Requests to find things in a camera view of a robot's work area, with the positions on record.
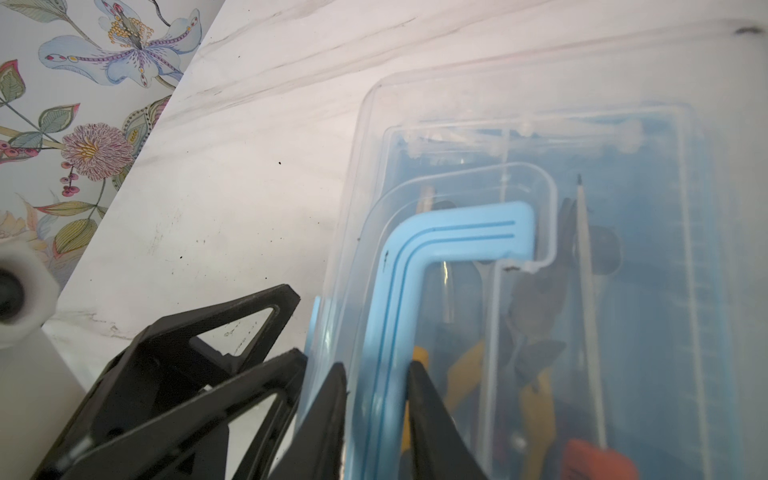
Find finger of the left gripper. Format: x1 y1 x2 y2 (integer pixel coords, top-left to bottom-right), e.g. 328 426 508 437
63 349 307 479
35 284 300 479

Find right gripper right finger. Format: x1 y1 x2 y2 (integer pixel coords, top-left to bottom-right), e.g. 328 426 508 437
407 361 486 480

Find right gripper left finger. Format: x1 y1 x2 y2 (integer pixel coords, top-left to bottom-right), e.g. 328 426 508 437
269 363 347 480

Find orange black screwdriver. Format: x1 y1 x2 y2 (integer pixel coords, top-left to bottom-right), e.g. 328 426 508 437
561 176 639 479

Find yellow handle pliers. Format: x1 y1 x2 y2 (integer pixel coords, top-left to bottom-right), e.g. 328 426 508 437
400 197 580 480

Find blue transparent plastic toolbox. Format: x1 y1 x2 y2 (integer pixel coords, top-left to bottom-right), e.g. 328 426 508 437
301 20 767 479

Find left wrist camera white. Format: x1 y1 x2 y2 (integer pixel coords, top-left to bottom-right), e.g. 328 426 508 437
1 239 85 479

